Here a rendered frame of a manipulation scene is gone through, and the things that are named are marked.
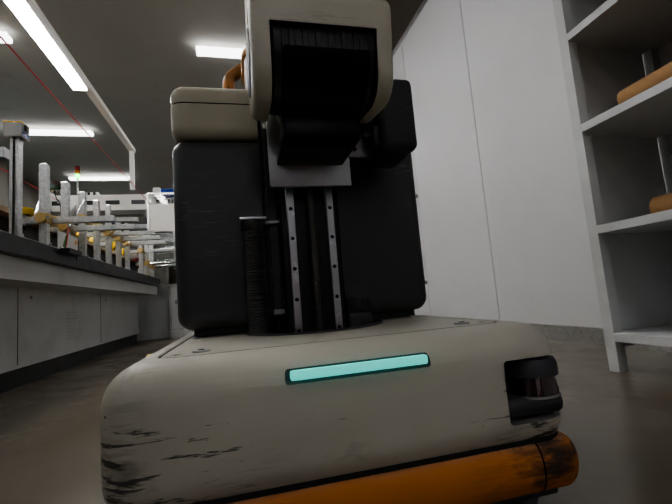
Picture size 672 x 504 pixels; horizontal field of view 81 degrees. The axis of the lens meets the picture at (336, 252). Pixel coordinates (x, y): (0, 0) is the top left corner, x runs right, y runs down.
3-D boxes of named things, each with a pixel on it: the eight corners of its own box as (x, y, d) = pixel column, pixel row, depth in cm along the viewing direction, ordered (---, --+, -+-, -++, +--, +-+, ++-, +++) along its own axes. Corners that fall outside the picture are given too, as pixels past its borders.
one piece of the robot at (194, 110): (194, 375, 99) (181, 66, 108) (395, 351, 112) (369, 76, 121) (169, 410, 67) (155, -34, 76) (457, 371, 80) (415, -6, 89)
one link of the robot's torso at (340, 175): (268, 195, 80) (261, 80, 83) (398, 192, 86) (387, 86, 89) (279, 143, 54) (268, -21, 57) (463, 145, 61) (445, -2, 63)
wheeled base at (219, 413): (182, 425, 104) (178, 329, 107) (404, 392, 119) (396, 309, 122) (77, 628, 39) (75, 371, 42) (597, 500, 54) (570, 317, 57)
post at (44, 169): (50, 257, 197) (50, 164, 202) (46, 256, 193) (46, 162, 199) (41, 257, 196) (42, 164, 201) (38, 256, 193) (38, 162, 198)
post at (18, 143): (24, 239, 173) (25, 141, 178) (18, 237, 168) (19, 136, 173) (12, 239, 172) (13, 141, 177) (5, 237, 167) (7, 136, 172)
